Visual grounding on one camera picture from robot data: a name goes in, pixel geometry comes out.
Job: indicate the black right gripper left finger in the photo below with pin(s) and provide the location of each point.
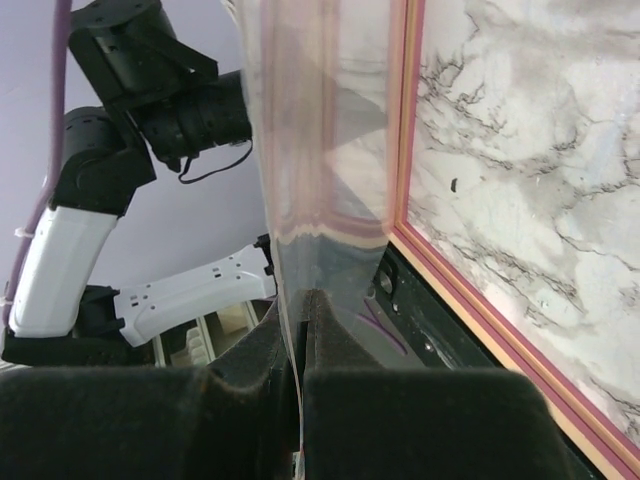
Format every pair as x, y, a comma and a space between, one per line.
231, 419

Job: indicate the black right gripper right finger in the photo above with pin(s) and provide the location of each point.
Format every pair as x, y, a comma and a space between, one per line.
363, 421

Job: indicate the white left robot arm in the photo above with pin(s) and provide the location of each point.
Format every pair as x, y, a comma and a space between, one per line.
127, 95

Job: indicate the pink wooden picture frame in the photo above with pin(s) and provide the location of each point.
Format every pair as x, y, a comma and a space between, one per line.
518, 196

